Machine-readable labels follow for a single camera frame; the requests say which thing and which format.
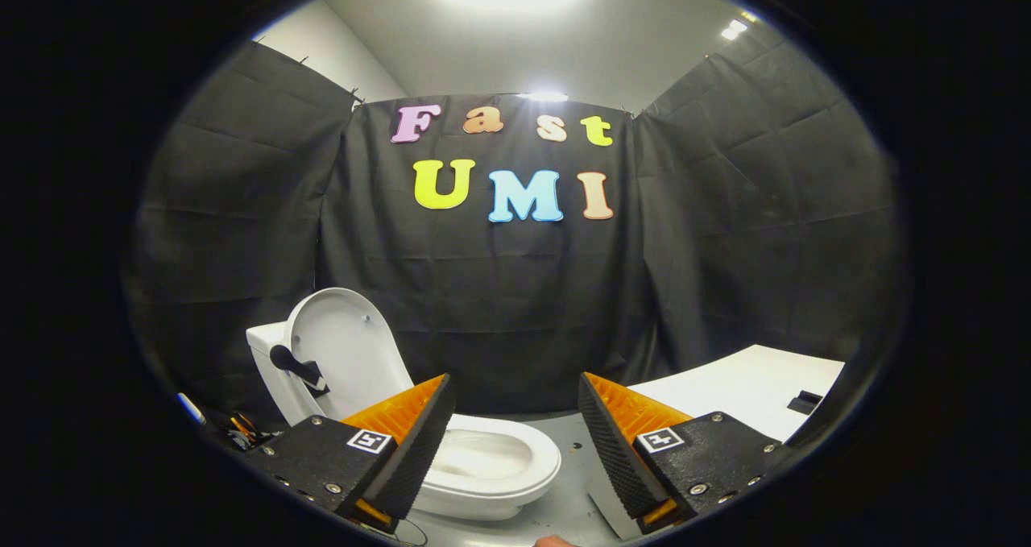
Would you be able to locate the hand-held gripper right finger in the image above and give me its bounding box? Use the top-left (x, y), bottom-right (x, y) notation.
top-left (578, 371), bottom-right (794, 536)

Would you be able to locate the white toilet lid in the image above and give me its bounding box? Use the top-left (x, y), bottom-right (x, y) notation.
top-left (270, 288), bottom-right (416, 421)

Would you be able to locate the white toilet seat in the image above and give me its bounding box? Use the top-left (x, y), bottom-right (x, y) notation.
top-left (431, 414), bottom-right (562, 495)

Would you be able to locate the small ceiling light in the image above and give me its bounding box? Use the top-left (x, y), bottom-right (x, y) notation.
top-left (719, 11), bottom-right (762, 42)

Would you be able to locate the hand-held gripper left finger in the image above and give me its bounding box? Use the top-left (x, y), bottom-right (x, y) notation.
top-left (242, 373), bottom-right (457, 534)

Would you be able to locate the orange and black cable bundle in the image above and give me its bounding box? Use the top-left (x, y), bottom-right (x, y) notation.
top-left (226, 410), bottom-right (279, 451)

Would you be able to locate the white and blue object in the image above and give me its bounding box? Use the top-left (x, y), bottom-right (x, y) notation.
top-left (176, 392), bottom-right (209, 427)

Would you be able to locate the white ceramic toilet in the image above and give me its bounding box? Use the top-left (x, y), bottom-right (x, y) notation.
top-left (246, 321), bottom-right (562, 521)

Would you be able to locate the black backdrop cloth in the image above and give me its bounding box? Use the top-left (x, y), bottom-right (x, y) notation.
top-left (125, 19), bottom-right (903, 443)

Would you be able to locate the white drawer cabinet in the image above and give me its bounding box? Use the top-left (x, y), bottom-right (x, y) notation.
top-left (588, 344), bottom-right (847, 540)

